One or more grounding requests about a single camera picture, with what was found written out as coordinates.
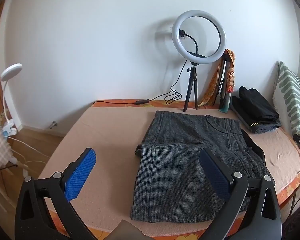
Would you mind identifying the folded grey tripod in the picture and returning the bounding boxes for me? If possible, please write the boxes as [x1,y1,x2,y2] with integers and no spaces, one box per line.
[219,52,232,109]

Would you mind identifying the small black tripod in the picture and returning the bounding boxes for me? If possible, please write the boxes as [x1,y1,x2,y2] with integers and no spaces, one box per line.
[182,62,199,112]

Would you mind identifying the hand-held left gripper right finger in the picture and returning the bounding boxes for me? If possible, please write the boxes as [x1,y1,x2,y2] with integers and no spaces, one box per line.
[199,148,282,240]

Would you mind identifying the white clip desk lamp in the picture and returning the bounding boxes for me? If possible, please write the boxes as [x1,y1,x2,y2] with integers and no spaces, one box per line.
[0,64,23,137]

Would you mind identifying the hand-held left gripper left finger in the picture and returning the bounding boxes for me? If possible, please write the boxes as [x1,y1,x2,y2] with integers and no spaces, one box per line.
[14,147,97,240]

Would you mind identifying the green striped white pillow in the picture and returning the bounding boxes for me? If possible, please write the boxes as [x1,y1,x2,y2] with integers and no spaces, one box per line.
[272,61,300,139]

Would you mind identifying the orange floral bed sheet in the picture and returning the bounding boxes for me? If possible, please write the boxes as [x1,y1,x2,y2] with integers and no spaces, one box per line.
[35,99,300,240]

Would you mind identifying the peach blanket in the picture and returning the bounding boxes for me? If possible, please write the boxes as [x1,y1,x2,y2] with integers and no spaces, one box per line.
[36,106,300,237]

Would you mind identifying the black power cable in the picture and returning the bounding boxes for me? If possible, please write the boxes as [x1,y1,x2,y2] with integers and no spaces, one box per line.
[96,61,188,105]

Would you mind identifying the folded black clothes stack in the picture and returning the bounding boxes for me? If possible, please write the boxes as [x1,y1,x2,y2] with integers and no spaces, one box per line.
[231,86,282,134]

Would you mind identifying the grey checked pants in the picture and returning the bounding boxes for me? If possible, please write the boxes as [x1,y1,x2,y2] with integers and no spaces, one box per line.
[130,110,272,224]

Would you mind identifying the folded tripod with orange scarf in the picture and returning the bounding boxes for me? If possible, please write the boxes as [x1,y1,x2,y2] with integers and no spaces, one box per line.
[197,49,237,107]

